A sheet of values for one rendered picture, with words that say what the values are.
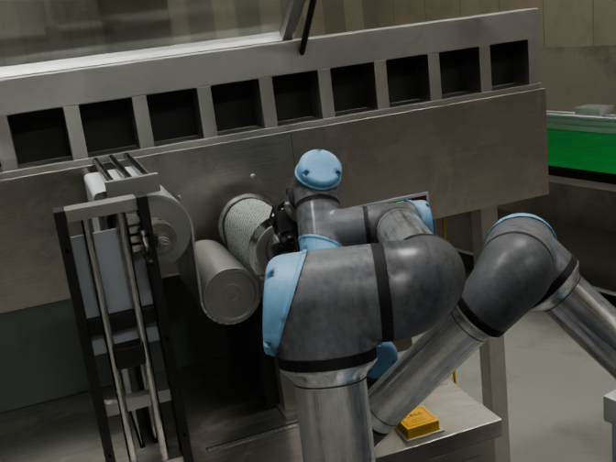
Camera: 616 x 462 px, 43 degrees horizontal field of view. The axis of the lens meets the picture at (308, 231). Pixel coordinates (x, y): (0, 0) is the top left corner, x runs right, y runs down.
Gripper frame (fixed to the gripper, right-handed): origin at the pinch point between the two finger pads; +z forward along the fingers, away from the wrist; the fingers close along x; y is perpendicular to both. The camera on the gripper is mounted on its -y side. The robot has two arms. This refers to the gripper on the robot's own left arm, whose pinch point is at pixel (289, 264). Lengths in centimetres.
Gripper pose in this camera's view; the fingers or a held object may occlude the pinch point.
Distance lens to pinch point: 160.1
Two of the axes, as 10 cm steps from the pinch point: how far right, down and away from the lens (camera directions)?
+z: -1.9, 4.5, 8.7
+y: -3.1, -8.7, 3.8
